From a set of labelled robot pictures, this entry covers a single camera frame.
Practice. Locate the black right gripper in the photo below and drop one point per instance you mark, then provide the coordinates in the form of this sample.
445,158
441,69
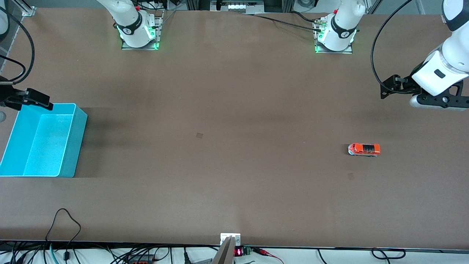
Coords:
7,98

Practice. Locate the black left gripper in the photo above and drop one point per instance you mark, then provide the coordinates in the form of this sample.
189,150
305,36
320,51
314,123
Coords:
406,85

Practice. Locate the orange toy bus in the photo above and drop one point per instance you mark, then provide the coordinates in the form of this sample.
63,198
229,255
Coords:
364,148

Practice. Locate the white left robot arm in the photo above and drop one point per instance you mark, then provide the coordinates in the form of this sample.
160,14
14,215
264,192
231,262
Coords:
342,29

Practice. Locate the turquoise plastic box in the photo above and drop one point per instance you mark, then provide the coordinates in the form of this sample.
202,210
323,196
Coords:
44,146

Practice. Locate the white device with slots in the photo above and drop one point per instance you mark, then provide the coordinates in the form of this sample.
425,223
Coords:
245,6

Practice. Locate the orange connector block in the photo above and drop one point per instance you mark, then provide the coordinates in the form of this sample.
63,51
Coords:
141,261

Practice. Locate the black power plug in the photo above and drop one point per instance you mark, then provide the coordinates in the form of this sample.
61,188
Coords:
186,256

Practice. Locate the red digit display module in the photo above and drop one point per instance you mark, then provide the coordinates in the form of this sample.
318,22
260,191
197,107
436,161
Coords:
238,252

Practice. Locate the grey power strip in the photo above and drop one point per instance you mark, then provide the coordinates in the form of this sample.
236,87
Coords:
201,261

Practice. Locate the black right camera bracket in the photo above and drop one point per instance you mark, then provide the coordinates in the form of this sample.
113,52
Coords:
11,105

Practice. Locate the black camera bracket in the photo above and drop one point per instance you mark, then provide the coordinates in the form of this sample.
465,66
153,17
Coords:
11,105
454,99

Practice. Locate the black left camera bracket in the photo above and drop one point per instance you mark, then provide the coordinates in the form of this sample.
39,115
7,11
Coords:
454,99

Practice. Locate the aluminium frame leg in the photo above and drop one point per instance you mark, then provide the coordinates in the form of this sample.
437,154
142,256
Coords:
420,7
375,5

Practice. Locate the aluminium corner bracket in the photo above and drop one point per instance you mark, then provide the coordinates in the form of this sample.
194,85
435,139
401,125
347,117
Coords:
29,11

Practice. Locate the dark metal frame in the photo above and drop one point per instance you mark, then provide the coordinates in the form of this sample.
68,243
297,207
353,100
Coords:
278,5

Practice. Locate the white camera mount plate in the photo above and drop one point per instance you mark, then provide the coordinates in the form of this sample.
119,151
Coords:
223,236

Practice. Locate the grey camera mount bar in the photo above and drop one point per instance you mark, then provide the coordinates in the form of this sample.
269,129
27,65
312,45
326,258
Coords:
225,255

